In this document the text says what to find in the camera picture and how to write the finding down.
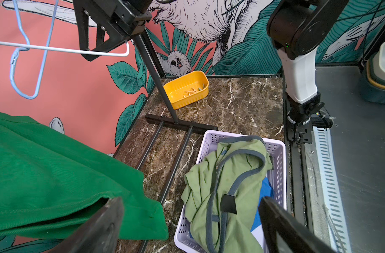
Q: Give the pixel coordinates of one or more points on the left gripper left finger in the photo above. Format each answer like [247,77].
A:
[99,234]

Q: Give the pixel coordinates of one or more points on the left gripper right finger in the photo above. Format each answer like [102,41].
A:
[284,234]

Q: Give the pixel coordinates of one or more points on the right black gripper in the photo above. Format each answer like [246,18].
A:
[115,22]

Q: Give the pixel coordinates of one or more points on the white wire hanger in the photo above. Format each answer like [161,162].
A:
[67,50]

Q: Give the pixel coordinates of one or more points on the olive tank top grey trim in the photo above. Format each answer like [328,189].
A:
[222,195]

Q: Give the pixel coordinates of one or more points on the green tank top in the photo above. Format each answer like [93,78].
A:
[51,184]

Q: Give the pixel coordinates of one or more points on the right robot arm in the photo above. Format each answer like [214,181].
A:
[296,29]

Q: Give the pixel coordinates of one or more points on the yellow plastic bowl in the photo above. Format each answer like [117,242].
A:
[187,89]

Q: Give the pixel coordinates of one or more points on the white teal tray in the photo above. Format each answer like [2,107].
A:
[372,80]

